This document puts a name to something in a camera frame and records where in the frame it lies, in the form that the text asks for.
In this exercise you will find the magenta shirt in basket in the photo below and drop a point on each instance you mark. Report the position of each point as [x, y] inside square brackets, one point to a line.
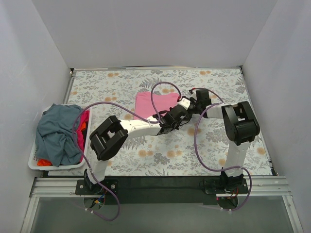
[82, 129]

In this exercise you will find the pink t shirt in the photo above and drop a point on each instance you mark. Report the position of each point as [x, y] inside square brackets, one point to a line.
[144, 107]

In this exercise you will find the grey blue t shirt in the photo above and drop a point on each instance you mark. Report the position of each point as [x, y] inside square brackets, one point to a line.
[54, 141]

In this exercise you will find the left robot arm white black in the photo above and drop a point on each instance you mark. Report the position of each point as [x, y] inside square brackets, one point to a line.
[109, 137]

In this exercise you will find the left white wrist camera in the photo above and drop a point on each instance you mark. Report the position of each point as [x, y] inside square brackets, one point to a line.
[184, 102]

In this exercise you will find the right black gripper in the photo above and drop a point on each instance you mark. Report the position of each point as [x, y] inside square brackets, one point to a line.
[194, 107]

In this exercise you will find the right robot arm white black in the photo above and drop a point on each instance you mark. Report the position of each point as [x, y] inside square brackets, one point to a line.
[241, 128]

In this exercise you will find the floral patterned table mat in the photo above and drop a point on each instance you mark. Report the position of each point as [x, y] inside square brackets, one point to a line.
[199, 145]

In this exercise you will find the orange garment in basket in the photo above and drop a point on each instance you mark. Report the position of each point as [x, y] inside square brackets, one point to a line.
[43, 162]

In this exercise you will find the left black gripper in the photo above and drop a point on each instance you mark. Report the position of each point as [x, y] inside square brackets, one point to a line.
[182, 117]

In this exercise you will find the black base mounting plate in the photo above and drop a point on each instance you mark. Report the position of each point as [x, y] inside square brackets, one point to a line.
[163, 189]

